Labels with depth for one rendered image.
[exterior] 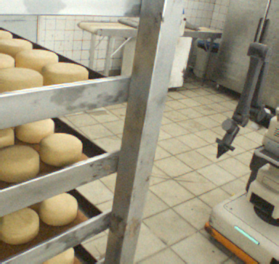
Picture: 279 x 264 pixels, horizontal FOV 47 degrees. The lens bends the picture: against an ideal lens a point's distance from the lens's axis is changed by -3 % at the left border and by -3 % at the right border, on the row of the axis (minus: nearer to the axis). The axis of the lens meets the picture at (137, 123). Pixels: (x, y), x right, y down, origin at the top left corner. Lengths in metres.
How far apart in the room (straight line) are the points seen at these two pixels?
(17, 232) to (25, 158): 0.09
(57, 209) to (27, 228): 0.05
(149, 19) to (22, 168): 0.19
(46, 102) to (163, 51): 0.12
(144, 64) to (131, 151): 0.10
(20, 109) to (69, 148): 0.12
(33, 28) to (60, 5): 4.48
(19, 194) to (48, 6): 0.17
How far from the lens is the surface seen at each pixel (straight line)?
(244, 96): 1.80
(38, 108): 0.29
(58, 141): 0.40
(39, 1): 0.27
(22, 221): 0.42
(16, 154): 0.37
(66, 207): 0.44
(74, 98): 0.31
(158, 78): 0.34
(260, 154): 1.96
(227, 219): 2.30
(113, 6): 0.31
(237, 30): 5.42
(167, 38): 0.33
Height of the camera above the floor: 1.61
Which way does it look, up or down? 24 degrees down
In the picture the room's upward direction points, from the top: 9 degrees clockwise
